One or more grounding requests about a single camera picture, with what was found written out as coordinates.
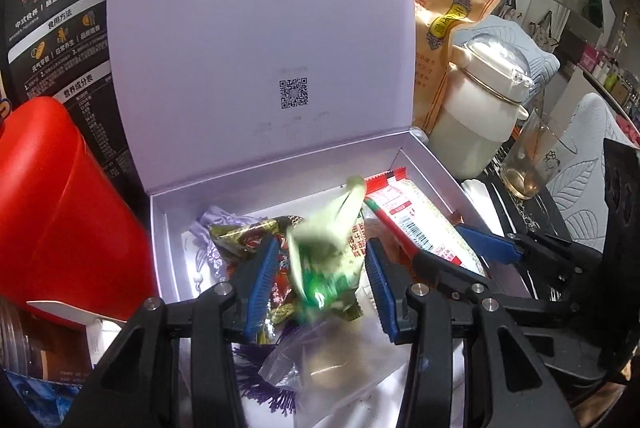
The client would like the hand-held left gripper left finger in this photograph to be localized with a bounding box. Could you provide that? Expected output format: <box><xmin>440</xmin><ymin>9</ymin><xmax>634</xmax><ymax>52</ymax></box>
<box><xmin>82</xmin><ymin>235</ymin><xmax>281</xmax><ymax>428</ymax></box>

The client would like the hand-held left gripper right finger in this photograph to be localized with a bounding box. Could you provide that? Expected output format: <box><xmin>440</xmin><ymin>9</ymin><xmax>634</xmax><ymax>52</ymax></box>
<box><xmin>365</xmin><ymin>241</ymin><xmax>578</xmax><ymax>428</ymax></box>

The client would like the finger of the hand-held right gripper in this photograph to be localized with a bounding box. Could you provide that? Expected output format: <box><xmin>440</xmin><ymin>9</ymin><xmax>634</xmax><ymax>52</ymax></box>
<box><xmin>457</xmin><ymin>225</ymin><xmax>606</xmax><ymax>289</ymax></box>
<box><xmin>412</xmin><ymin>251</ymin><xmax>606</xmax><ymax>339</ymax></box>

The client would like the red candy packet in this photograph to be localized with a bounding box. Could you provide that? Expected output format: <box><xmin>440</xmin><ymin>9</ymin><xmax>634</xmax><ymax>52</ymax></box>
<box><xmin>257</xmin><ymin>248</ymin><xmax>306</xmax><ymax>344</ymax></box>

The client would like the brown gold snack packet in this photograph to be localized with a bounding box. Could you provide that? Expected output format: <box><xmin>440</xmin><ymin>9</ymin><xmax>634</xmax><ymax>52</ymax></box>
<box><xmin>209</xmin><ymin>215</ymin><xmax>301</xmax><ymax>259</ymax></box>

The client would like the red white snack packet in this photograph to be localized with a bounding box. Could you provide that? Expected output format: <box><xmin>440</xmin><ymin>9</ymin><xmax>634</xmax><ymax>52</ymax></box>
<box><xmin>362</xmin><ymin>165</ymin><xmax>488</xmax><ymax>279</ymax></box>

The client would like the green triangular snack packet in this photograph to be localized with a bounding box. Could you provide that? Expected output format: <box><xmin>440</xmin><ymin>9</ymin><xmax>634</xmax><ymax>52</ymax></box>
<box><xmin>287</xmin><ymin>175</ymin><xmax>368</xmax><ymax>321</ymax></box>

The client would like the clear plastic zip bag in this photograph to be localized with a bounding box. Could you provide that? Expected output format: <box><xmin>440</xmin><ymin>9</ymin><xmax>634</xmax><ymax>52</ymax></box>
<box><xmin>257</xmin><ymin>315</ymin><xmax>411</xmax><ymax>428</ymax></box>

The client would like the purple tassel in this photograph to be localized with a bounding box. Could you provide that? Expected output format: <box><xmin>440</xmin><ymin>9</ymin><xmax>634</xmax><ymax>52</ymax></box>
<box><xmin>182</xmin><ymin>205</ymin><xmax>301</xmax><ymax>411</ymax></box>

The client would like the lavender gift box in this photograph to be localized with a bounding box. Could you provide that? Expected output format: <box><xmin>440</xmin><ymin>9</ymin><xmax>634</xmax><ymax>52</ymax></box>
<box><xmin>106</xmin><ymin>0</ymin><xmax>503</xmax><ymax>428</ymax></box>

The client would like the glass cup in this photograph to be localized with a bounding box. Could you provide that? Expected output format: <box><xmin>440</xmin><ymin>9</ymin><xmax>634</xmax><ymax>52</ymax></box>
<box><xmin>500</xmin><ymin>108</ymin><xmax>578</xmax><ymax>201</ymax></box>

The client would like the light blue covered chair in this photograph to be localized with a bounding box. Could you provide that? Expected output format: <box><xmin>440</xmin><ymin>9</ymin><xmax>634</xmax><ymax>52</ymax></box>
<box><xmin>542</xmin><ymin>92</ymin><xmax>640</xmax><ymax>254</ymax></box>
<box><xmin>480</xmin><ymin>13</ymin><xmax>561</xmax><ymax>99</ymax></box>

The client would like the white lidded jar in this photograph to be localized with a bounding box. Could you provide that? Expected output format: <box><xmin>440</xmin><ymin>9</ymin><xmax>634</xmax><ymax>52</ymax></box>
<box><xmin>427</xmin><ymin>33</ymin><xmax>533</xmax><ymax>181</ymax></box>

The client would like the row of cosmetic bottles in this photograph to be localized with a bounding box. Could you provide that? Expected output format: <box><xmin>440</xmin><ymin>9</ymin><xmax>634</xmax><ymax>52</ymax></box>
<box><xmin>575</xmin><ymin>43</ymin><xmax>640</xmax><ymax>119</ymax></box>

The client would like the red canister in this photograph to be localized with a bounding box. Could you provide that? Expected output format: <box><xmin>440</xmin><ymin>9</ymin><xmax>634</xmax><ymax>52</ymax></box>
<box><xmin>0</xmin><ymin>96</ymin><xmax>158</xmax><ymax>324</ymax></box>

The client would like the orange snack bag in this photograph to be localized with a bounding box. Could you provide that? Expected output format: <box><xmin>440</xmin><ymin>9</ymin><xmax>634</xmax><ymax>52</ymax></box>
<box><xmin>407</xmin><ymin>0</ymin><xmax>511</xmax><ymax>134</ymax></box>

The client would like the blue printed packet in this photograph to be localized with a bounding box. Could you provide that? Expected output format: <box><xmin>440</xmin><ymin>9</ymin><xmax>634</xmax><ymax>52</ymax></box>
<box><xmin>0</xmin><ymin>365</ymin><xmax>86</xmax><ymax>428</ymax></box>

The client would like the black printed box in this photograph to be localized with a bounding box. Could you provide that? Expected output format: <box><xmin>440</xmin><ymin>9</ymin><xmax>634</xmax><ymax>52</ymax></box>
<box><xmin>0</xmin><ymin>0</ymin><xmax>151</xmax><ymax>204</ymax></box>

